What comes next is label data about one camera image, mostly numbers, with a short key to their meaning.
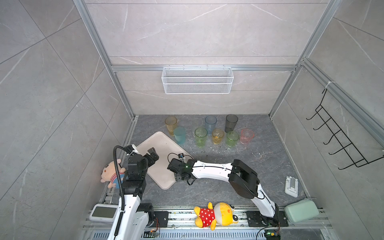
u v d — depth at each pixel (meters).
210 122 0.98
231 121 1.00
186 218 0.75
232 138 1.02
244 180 0.51
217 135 1.04
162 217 0.73
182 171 0.66
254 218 0.73
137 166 0.56
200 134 1.15
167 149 1.01
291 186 0.83
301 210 0.78
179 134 1.02
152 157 0.71
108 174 0.83
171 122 0.98
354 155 0.61
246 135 1.05
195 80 1.01
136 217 0.59
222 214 0.68
